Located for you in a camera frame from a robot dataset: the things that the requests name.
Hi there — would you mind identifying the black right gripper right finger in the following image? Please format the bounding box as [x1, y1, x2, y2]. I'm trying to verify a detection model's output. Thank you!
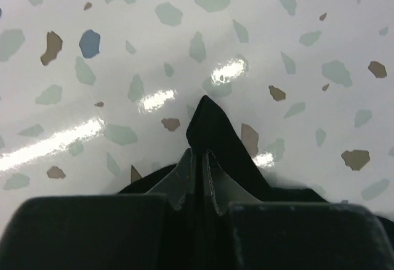
[204, 153, 393, 269]

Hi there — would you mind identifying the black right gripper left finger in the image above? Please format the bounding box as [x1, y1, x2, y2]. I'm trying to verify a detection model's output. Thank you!
[1, 149, 197, 269]

